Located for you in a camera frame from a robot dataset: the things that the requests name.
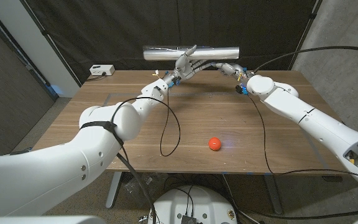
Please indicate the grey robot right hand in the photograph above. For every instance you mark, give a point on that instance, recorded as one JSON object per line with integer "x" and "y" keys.
{"x": 233, "y": 70}

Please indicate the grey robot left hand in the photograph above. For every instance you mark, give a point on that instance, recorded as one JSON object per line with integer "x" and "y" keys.
{"x": 183, "y": 68}

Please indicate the silver foil roll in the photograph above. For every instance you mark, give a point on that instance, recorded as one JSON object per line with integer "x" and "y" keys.
{"x": 219, "y": 53}

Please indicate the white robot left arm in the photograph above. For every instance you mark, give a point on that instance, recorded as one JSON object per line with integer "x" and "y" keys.
{"x": 42, "y": 180}

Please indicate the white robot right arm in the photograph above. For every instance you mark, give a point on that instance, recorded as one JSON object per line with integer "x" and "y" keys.
{"x": 306, "y": 112}

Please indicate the orange ball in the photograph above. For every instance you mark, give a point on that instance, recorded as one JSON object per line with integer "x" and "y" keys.
{"x": 214, "y": 144}

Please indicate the black backdrop curtain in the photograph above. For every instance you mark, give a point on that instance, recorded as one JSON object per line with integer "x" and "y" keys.
{"x": 135, "y": 25}

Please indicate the white power strip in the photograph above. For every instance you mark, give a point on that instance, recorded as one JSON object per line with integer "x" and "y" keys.
{"x": 102, "y": 69}

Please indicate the black backdrop stand pole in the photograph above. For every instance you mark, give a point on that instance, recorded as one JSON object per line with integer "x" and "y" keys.
{"x": 43, "y": 31}
{"x": 307, "y": 31}

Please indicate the clear plastic bag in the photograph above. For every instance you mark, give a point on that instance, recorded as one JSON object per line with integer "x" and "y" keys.
{"x": 146, "y": 186}

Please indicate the grey table leg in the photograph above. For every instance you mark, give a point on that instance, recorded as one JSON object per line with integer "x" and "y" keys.
{"x": 273, "y": 196}
{"x": 113, "y": 189}

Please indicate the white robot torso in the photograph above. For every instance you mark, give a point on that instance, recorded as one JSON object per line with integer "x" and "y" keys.
{"x": 204, "y": 202}

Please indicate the black finned torso module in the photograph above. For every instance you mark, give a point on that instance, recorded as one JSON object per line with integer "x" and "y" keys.
{"x": 189, "y": 220}

